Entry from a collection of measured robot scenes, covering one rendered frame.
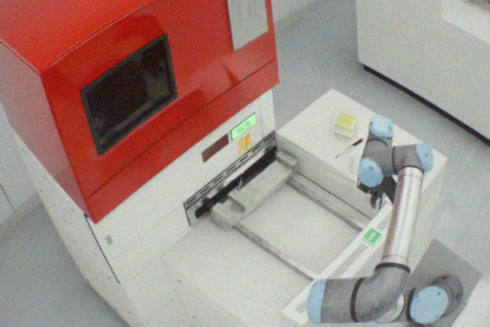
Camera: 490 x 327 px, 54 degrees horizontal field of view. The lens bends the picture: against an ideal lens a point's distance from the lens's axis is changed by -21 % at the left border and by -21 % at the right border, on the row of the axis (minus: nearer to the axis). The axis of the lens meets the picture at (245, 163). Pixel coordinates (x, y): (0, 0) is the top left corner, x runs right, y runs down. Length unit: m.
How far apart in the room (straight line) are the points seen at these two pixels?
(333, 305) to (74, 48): 0.86
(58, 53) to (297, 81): 2.81
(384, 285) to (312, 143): 1.04
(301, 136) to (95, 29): 1.08
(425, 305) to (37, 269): 2.37
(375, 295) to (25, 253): 2.56
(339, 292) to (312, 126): 1.08
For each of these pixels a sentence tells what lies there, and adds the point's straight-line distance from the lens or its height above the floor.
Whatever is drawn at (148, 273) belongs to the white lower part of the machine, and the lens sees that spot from 2.11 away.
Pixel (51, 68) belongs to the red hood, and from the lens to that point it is 1.34.
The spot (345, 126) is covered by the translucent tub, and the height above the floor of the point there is 1.03.
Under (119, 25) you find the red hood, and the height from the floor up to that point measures 1.79.
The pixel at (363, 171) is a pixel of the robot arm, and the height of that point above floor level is 1.42.
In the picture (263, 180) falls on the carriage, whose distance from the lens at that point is 2.17.
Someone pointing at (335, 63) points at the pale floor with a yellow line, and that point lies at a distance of 4.16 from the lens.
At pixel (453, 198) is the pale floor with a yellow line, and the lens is 3.35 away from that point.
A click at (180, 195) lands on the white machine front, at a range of 1.99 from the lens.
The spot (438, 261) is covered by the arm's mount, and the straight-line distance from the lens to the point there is 1.83.
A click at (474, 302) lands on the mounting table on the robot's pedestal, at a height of 0.82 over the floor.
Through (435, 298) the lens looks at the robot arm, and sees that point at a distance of 1.61.
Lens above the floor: 2.49
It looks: 46 degrees down
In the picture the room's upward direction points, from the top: 8 degrees counter-clockwise
